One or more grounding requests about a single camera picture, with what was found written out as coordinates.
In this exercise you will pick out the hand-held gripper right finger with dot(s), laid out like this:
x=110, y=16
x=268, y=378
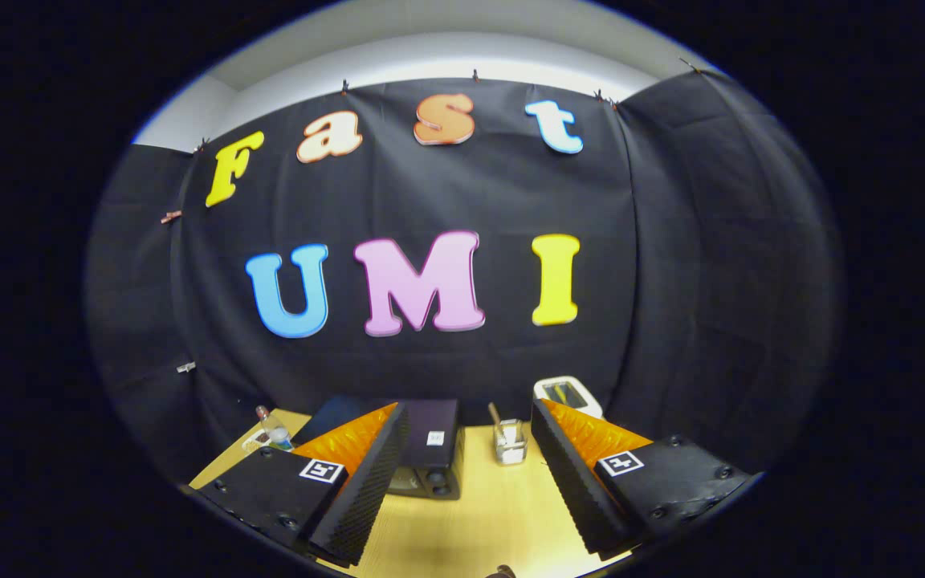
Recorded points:
x=575, y=478

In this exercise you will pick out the reddish small clip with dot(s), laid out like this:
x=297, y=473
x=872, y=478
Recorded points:
x=171, y=216

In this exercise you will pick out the silver small clip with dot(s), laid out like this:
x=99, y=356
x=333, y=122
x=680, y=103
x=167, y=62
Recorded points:
x=186, y=367

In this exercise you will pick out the row of black cloth clamps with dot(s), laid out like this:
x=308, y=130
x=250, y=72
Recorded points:
x=344, y=85

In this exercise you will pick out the white bread toaster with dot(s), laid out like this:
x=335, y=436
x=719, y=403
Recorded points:
x=567, y=393

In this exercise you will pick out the small glass jar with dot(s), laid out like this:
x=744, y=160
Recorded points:
x=511, y=449

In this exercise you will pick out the wooden stick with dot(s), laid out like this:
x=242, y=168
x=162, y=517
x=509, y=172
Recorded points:
x=496, y=416

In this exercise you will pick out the clear plastic water bottle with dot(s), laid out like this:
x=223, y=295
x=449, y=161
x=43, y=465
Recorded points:
x=274, y=429

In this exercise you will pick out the cream snack packet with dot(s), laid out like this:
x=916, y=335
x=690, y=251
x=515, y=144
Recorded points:
x=255, y=441

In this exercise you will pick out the black backdrop cloth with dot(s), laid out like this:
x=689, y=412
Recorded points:
x=430, y=193

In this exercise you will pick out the black toaster oven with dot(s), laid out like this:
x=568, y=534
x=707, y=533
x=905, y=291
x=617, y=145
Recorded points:
x=430, y=421

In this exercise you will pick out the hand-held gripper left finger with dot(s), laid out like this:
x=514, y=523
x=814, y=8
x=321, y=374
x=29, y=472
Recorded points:
x=366, y=482

